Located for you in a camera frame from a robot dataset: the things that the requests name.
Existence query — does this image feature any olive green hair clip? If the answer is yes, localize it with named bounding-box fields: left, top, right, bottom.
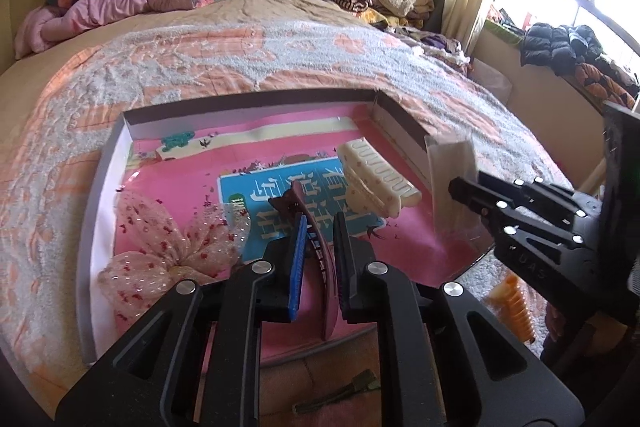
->
left=291, top=369, right=382, bottom=418

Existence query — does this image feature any maroon hair clip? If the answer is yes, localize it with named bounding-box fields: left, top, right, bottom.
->
left=267, top=179, right=341, bottom=342

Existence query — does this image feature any person's right hand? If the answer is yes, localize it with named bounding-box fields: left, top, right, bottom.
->
left=542, top=302, right=631, bottom=358

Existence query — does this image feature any pink printed paper lining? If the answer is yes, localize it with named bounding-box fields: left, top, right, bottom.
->
left=112, top=109, right=481, bottom=360

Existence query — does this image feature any cream hair claw clip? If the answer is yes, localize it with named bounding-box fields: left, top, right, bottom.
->
left=336, top=136, right=423, bottom=220

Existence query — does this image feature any green windowsill item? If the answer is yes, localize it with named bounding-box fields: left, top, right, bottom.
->
left=484, top=18, right=526, bottom=44

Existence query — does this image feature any shallow cardboard box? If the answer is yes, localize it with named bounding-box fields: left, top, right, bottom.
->
left=80, top=88, right=493, bottom=365

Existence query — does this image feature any orange and white patterned blanket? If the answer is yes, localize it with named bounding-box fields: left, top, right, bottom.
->
left=0, top=14, right=576, bottom=413

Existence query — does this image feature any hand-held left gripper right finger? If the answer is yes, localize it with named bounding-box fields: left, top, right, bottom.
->
left=332, top=211, right=586, bottom=427

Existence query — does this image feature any sheer dotted mesh bow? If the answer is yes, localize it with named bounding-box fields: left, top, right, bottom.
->
left=97, top=189, right=251, bottom=328

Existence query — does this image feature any clear plastic packet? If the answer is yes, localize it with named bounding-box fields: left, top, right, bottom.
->
left=424, top=133, right=488, bottom=240

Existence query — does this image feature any heap of loose clothes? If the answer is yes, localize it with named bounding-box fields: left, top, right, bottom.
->
left=385, top=26, right=473, bottom=68

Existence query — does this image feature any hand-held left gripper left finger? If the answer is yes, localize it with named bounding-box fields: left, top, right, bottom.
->
left=55, top=213, right=308, bottom=427

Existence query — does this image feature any orange spiral hair clip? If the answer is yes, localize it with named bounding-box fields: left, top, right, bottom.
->
left=487, top=272, right=537, bottom=345

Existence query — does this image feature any black puffer jacket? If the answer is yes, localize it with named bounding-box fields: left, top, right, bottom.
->
left=520, top=23, right=608, bottom=80

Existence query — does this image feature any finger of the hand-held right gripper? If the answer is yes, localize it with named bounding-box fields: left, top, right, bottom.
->
left=447, top=176, right=601, bottom=308
left=477, top=169, right=603, bottom=228

